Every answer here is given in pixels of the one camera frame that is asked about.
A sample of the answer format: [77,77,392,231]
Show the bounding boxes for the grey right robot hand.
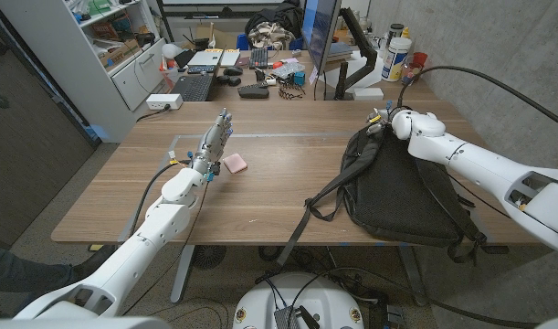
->
[367,108,396,136]

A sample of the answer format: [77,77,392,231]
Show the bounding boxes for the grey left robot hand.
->
[190,108,235,177]

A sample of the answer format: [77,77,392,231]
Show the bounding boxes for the black backpack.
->
[274,122,511,269]

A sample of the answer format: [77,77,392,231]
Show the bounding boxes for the small white box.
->
[352,87,384,101]

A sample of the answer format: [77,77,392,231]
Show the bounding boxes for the small pink pad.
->
[222,153,249,175]

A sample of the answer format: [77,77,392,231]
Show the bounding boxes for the black laptop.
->
[168,45,227,102]

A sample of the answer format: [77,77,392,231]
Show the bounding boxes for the white power strip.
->
[145,93,184,111]

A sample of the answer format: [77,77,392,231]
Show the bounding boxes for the black oblong case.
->
[237,85,270,100]

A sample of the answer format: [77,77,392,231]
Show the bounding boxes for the white canister blue label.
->
[381,37,413,83]

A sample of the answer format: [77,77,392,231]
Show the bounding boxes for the white open laptop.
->
[186,48,241,68]

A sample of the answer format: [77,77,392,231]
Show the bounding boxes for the dark lidded bottle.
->
[386,23,405,47]

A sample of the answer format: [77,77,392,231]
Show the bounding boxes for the black keyboard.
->
[248,47,269,70]

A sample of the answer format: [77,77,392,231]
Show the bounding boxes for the white round lamp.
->
[161,43,184,60]

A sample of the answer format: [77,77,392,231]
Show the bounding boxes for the clear plastic package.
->
[271,61,306,80]

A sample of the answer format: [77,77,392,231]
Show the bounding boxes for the computer monitor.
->
[300,0,342,77]

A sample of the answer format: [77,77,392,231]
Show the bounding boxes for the black round fan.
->
[191,245,227,271]

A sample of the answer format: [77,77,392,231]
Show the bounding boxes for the cardboard box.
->
[99,39,142,69]

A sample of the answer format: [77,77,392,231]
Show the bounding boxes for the grey table leg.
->
[396,245,428,307]
[170,245,196,304]

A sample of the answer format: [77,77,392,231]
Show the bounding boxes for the pile of dark clothes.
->
[244,2,305,50]

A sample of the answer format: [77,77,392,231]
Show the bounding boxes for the whiteboard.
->
[159,0,289,19]

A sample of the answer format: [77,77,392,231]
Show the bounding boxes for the white shelf cabinet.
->
[0,0,168,143]

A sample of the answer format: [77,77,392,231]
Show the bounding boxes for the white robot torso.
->
[232,272,365,329]

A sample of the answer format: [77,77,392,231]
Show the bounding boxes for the person's dark trouser leg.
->
[0,244,118,302]

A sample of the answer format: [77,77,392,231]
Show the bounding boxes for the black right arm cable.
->
[396,65,558,133]

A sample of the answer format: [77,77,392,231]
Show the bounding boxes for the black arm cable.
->
[128,159,191,239]
[396,65,558,133]

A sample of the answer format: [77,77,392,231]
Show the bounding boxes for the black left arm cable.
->
[128,159,191,239]

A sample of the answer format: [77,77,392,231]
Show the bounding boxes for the black wire coil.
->
[278,84,305,101]

